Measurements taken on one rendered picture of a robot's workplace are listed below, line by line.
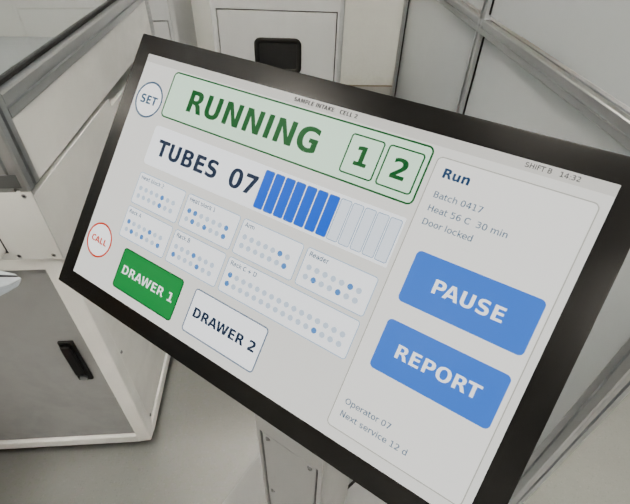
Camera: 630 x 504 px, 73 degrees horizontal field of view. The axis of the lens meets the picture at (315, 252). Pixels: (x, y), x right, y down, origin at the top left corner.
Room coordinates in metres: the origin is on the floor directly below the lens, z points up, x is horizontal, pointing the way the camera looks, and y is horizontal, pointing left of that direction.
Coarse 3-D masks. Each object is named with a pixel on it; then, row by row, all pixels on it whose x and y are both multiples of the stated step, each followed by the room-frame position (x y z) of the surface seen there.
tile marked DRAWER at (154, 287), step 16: (128, 256) 0.35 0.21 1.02; (128, 272) 0.33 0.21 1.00; (144, 272) 0.33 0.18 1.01; (160, 272) 0.32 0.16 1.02; (128, 288) 0.32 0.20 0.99; (144, 288) 0.31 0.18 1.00; (160, 288) 0.31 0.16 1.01; (176, 288) 0.30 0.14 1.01; (144, 304) 0.30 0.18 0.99; (160, 304) 0.30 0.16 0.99; (176, 304) 0.29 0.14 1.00
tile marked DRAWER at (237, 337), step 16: (192, 304) 0.29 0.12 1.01; (208, 304) 0.28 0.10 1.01; (224, 304) 0.28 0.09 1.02; (192, 320) 0.27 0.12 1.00; (208, 320) 0.27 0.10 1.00; (224, 320) 0.26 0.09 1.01; (240, 320) 0.26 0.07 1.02; (192, 336) 0.26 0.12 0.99; (208, 336) 0.26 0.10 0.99; (224, 336) 0.25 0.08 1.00; (240, 336) 0.25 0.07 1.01; (256, 336) 0.25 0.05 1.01; (224, 352) 0.24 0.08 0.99; (240, 352) 0.24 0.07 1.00; (256, 352) 0.23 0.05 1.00
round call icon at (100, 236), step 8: (96, 224) 0.39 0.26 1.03; (104, 224) 0.38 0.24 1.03; (88, 232) 0.38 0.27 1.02; (96, 232) 0.38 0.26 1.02; (104, 232) 0.38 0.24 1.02; (112, 232) 0.37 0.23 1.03; (88, 240) 0.38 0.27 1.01; (96, 240) 0.37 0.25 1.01; (104, 240) 0.37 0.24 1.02; (112, 240) 0.37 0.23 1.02; (88, 248) 0.37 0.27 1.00; (96, 248) 0.37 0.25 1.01; (104, 248) 0.36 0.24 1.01; (96, 256) 0.36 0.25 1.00; (104, 256) 0.36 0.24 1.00
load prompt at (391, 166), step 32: (192, 96) 0.44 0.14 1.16; (224, 96) 0.43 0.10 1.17; (256, 96) 0.41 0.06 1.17; (224, 128) 0.40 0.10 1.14; (256, 128) 0.39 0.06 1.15; (288, 128) 0.38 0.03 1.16; (320, 128) 0.36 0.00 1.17; (352, 128) 0.35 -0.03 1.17; (288, 160) 0.35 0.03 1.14; (320, 160) 0.34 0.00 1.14; (352, 160) 0.33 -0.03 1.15; (384, 160) 0.32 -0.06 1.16; (416, 160) 0.31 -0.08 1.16; (384, 192) 0.30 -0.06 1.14; (416, 192) 0.29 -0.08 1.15
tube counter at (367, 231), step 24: (240, 168) 0.37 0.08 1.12; (264, 168) 0.36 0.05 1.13; (240, 192) 0.35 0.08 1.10; (264, 192) 0.34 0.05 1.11; (288, 192) 0.33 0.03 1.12; (312, 192) 0.32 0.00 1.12; (336, 192) 0.32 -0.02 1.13; (288, 216) 0.32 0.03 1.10; (312, 216) 0.31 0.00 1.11; (336, 216) 0.30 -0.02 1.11; (360, 216) 0.29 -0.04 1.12; (384, 216) 0.29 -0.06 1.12; (336, 240) 0.29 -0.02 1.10; (360, 240) 0.28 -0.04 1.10; (384, 240) 0.27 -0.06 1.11; (384, 264) 0.26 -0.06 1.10
